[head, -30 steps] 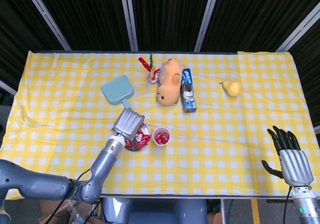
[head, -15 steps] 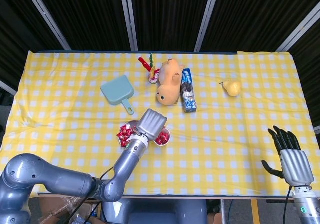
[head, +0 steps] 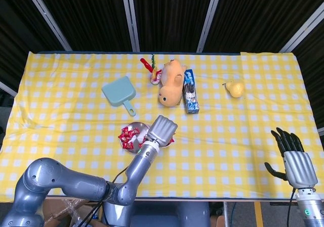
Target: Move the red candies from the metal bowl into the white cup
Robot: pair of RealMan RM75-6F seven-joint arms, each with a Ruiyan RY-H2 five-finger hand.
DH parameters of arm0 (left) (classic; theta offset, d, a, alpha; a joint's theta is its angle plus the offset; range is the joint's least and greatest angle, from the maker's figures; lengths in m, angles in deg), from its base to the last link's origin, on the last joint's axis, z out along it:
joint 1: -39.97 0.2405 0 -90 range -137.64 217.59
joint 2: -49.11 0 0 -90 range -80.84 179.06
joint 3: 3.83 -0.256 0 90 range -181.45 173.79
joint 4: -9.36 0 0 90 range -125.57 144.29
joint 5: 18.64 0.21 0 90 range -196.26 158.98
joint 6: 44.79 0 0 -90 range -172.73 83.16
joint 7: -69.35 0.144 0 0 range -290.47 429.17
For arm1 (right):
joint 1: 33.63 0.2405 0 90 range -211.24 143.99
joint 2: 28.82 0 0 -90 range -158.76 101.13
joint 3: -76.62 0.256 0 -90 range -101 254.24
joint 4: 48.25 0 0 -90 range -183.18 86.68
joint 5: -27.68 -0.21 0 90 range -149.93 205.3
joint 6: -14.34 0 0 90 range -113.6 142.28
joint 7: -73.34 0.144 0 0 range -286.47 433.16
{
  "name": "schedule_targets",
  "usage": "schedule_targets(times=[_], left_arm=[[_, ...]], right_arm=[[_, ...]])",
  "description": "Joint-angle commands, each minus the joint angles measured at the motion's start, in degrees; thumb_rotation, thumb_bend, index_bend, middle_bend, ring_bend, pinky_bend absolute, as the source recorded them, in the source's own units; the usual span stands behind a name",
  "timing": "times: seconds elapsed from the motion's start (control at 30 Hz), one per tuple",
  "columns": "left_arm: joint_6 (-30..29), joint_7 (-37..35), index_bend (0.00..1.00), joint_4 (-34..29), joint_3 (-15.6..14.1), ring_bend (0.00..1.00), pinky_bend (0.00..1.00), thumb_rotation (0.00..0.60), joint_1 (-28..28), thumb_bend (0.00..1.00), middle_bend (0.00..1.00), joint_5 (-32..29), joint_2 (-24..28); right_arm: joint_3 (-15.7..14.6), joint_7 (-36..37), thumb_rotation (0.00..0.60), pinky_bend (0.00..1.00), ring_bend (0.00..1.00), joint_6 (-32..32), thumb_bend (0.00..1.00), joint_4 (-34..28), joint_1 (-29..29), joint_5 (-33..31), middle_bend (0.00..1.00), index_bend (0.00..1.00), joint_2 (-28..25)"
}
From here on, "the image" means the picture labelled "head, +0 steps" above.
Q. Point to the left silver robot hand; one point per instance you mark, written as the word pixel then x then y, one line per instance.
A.
pixel 162 131

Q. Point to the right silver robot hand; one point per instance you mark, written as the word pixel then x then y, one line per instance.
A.
pixel 300 169

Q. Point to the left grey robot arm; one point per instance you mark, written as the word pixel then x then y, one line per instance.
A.
pixel 141 166

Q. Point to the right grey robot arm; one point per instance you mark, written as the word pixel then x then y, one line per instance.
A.
pixel 308 211

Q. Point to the round silver plate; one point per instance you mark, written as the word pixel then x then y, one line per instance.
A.
pixel 140 127

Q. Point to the orange plush toy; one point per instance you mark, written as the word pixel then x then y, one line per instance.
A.
pixel 169 93

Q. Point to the blue cookie box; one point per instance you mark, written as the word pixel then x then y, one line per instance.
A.
pixel 191 103

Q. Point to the colourful feather shuttlecock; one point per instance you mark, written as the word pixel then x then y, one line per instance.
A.
pixel 155 79

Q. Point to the teal plastic dustpan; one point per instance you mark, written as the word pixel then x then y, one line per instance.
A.
pixel 117 90

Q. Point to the yellow checkered tablecloth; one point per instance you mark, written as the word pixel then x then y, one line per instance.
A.
pixel 227 148

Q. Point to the grey robot torso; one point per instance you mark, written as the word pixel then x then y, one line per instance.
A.
pixel 164 214

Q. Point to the yellow pear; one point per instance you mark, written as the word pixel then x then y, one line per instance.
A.
pixel 236 89

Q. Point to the metal table leg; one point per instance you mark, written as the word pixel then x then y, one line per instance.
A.
pixel 225 214

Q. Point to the black pleated curtain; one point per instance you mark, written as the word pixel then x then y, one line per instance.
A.
pixel 172 17

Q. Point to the brown cardboard box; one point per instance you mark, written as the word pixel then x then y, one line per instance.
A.
pixel 55 211

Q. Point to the white metal frame post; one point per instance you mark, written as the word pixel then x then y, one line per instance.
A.
pixel 303 33
pixel 7 88
pixel 47 17
pixel 130 17
pixel 321 131
pixel 209 17

